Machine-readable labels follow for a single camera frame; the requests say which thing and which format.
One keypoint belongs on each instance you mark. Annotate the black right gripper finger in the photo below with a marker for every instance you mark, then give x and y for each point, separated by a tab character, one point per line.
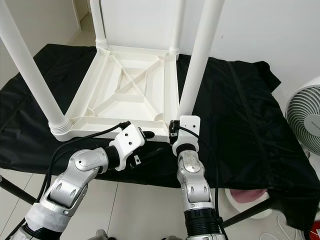
171	130

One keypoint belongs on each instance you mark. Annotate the grey robot leg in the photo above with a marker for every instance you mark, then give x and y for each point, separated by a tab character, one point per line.
175	237
105	235

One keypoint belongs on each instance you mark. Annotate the black fabric table cover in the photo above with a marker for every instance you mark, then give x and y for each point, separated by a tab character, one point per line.
255	110

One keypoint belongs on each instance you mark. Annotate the white pedestal fan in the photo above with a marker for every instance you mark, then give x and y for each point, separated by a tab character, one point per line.
305	117

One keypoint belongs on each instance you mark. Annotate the black metal table leg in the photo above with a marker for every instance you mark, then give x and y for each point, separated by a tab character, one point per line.
247	214
19	190

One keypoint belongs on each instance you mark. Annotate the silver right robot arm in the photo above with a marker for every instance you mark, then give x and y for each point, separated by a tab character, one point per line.
195	185

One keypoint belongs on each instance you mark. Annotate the grey robot right leg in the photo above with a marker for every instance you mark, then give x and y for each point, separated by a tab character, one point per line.
175	237

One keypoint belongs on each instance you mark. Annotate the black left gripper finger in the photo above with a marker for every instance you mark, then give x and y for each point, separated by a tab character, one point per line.
148	134

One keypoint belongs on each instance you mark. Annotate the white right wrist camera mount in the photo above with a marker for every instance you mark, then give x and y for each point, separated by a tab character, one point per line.
187	131

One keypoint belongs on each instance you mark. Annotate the grey robot left leg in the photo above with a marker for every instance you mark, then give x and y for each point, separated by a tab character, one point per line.
105	235

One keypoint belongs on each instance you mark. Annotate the white plastic table top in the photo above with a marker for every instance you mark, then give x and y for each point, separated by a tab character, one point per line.
130	90

